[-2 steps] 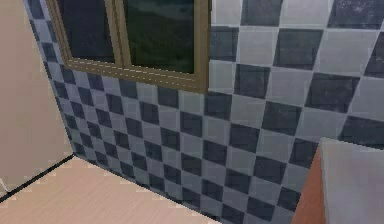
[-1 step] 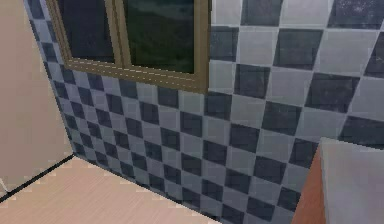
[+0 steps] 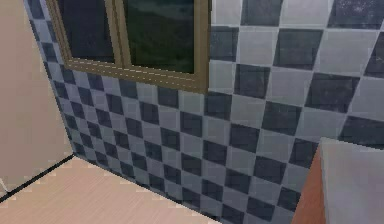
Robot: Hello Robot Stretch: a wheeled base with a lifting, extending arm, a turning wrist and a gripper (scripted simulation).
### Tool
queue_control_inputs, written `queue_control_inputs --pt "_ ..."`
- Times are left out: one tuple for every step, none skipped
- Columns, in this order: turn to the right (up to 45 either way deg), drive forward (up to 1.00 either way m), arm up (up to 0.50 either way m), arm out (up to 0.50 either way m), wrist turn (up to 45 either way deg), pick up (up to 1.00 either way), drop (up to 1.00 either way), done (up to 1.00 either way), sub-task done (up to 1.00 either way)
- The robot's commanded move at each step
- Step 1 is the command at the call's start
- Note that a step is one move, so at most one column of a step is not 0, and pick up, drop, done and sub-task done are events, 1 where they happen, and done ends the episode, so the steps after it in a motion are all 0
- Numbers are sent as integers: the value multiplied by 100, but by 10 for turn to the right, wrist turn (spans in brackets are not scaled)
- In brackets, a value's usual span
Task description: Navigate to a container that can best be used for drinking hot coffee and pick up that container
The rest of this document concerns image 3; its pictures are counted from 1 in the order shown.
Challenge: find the brown framed window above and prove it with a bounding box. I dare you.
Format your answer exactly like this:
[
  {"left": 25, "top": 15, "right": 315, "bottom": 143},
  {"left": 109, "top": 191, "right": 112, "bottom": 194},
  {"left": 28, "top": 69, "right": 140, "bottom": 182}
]
[{"left": 45, "top": 0, "right": 213, "bottom": 94}]

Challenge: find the orange cabinet with grey top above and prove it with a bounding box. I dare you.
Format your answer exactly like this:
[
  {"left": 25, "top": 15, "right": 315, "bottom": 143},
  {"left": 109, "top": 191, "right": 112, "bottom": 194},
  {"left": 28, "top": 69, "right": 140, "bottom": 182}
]
[{"left": 290, "top": 136, "right": 384, "bottom": 224}]

